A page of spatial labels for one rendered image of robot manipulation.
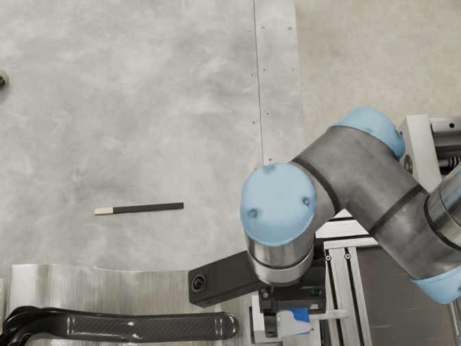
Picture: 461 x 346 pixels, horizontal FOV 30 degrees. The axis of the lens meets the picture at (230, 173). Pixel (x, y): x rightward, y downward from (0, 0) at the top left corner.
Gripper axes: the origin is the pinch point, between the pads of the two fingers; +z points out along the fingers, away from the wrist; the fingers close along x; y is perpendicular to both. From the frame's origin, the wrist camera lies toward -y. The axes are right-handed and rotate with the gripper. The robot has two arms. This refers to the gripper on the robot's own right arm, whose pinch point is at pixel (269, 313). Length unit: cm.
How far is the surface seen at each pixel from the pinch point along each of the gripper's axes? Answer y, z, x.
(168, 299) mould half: -14.2, 3.6, 4.2
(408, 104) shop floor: 40, 90, 89
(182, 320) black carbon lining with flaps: -12.3, 4.5, 1.4
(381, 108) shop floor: 33, 89, 88
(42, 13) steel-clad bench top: -35, 2, 57
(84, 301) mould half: -25.1, -1.0, 3.0
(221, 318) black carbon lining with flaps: -6.7, 4.8, 1.3
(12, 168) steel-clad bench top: -39.2, 5.1, 28.5
